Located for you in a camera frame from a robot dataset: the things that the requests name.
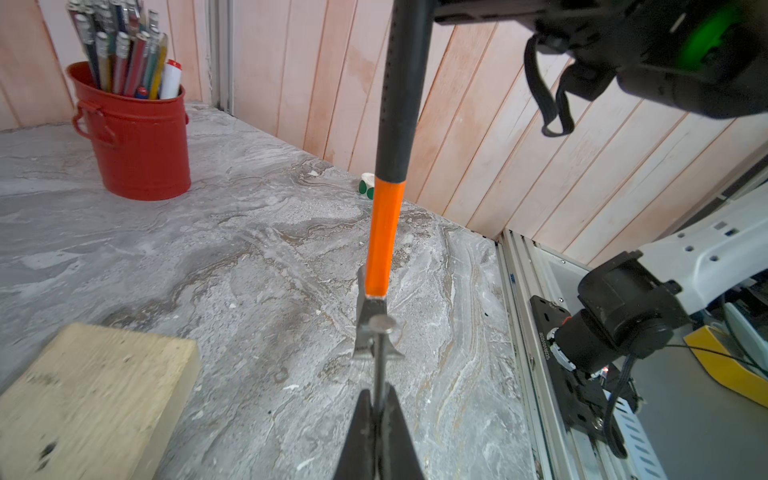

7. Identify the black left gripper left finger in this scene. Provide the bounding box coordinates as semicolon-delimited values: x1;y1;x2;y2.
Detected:
332;389;376;480

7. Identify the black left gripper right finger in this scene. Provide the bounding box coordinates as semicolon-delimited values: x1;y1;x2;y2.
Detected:
379;383;425;480

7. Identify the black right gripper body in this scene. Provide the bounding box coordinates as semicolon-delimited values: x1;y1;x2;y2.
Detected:
435;1;767;119

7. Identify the pale wooden block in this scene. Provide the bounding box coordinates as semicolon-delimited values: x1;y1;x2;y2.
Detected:
1;323;201;479

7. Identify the claw hammer orange black handle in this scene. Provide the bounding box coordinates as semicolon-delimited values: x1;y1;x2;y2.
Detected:
352;1;436;359

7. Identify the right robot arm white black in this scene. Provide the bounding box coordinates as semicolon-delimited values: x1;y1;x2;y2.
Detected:
435;1;767;374

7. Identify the green white tape roll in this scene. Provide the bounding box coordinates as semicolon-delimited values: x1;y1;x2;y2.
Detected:
358;172;375;200

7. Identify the red metal pencil bucket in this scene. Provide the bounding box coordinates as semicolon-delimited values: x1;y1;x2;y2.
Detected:
66;61;191;201

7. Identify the bundle of pencils and pens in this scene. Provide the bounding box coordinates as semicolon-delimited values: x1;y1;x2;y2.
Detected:
64;1;183;101

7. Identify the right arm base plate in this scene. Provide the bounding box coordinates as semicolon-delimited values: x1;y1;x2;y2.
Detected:
529;295;628;459

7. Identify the aluminium mounting rail bed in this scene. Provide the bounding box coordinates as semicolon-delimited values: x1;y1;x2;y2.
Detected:
497;230;667;479

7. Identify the yellow object beside rail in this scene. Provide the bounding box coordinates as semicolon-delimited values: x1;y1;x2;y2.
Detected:
683;326;767;408

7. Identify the aluminium frame rail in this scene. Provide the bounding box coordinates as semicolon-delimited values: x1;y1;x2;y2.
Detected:
207;0;234;115

